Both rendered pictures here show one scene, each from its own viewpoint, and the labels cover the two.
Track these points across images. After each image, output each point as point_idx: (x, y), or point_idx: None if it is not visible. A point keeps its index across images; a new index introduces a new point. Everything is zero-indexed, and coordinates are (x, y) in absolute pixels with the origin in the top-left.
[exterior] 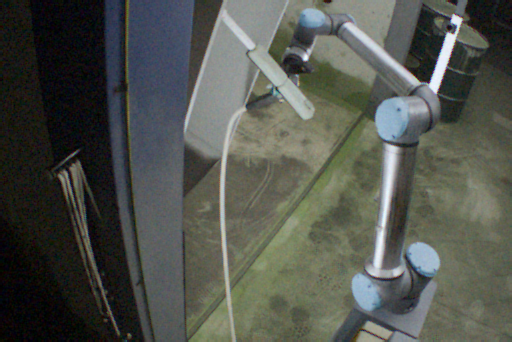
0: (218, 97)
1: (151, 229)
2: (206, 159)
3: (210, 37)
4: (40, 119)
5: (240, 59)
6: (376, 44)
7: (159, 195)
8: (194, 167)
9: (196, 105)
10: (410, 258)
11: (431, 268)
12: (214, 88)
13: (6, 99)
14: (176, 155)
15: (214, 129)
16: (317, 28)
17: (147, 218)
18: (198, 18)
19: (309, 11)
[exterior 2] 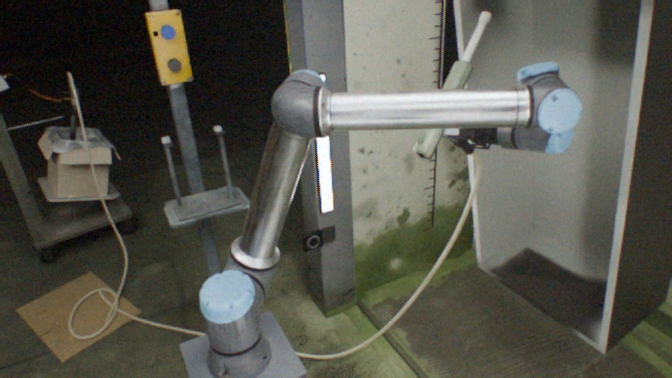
0: (643, 266)
1: (293, 38)
2: (589, 327)
3: (457, 33)
4: (411, 34)
5: (647, 203)
6: (444, 90)
7: (294, 21)
8: (570, 311)
9: (656, 277)
10: (238, 271)
11: (207, 283)
12: (651, 251)
13: None
14: (298, 6)
15: (628, 314)
16: (519, 86)
17: (291, 28)
18: (469, 14)
19: (544, 63)
